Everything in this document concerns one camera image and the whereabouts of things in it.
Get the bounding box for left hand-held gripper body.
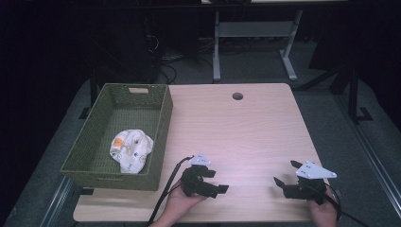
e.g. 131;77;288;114
181;152;219;200

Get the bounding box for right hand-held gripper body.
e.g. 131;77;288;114
282;160;338;205

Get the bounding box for white patterned cloth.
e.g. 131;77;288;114
109;129;155;175

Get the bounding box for green woven basket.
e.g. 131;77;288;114
60;82;174;192

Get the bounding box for person's left hand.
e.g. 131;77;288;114
163;180;208;223

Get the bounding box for person's right hand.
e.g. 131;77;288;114
307;188;339;227

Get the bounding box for black metal stand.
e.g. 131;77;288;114
296;61;375;125
78;74;99;120

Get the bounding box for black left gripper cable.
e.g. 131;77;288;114
147;155;195;227

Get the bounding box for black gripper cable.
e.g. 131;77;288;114
324;190;372;227
147;155;195;227

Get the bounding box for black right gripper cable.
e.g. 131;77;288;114
324;190;372;227

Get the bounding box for aluminium floor rail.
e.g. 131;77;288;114
39;175;74;227
333;93;401;219

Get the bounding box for black floor cables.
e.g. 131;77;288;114
143;15;218;85

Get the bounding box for grey metal table frame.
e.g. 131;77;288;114
212;9;305;82

